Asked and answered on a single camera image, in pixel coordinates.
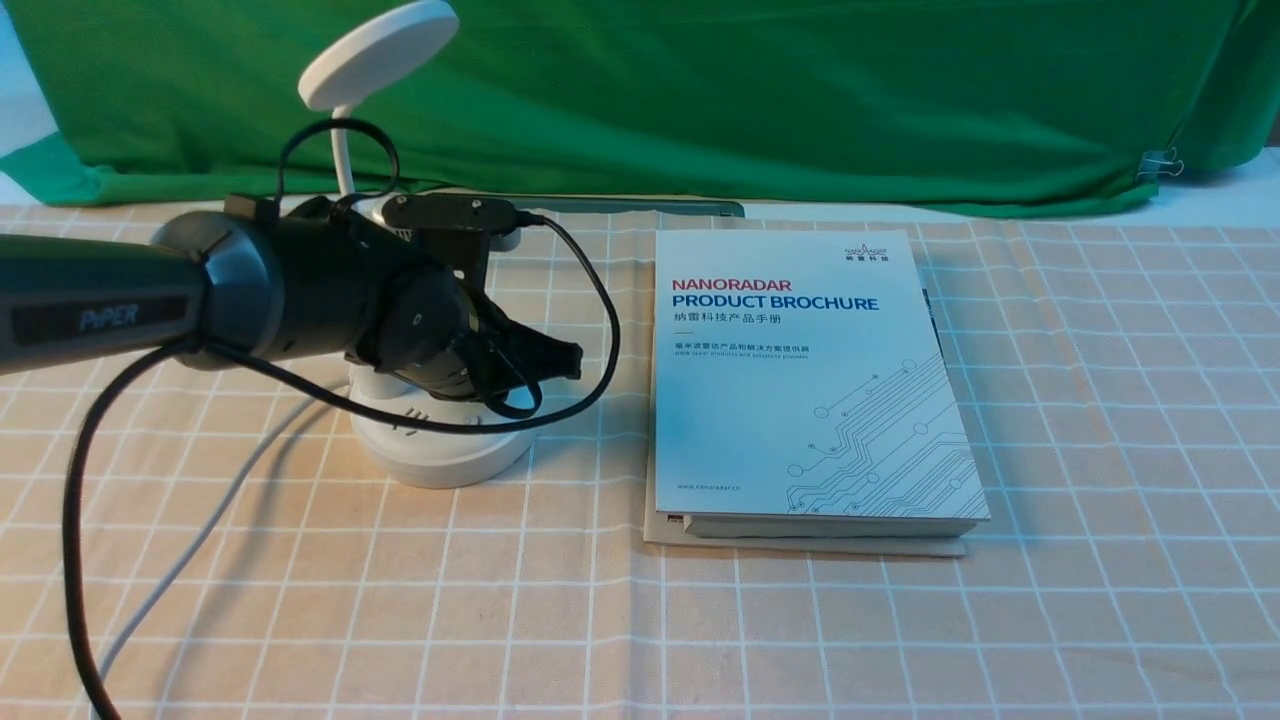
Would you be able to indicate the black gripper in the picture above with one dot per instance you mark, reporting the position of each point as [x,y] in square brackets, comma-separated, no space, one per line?
[436,332]

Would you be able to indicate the white desk lamp with sockets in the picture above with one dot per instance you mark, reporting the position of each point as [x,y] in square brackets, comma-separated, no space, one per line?
[370,57]

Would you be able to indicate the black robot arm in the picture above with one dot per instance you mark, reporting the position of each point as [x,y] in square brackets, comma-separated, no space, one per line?
[273,285]

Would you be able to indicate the grey bar at table edge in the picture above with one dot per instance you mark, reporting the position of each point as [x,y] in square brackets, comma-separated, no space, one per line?
[614,205]

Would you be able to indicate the white Nanoradar product brochure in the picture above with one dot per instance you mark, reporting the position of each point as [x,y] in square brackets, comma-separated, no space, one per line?
[799,391]

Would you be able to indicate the beige checked tablecloth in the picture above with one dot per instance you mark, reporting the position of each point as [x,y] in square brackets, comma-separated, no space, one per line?
[1119,384]

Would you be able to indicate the green backdrop cloth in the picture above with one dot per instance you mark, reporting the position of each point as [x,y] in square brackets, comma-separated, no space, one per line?
[998,109]

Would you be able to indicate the metal binder clip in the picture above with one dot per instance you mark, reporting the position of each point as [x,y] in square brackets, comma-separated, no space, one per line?
[1160,165]

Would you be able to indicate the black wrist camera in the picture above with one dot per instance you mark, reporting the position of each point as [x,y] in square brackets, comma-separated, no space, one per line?
[461,231]

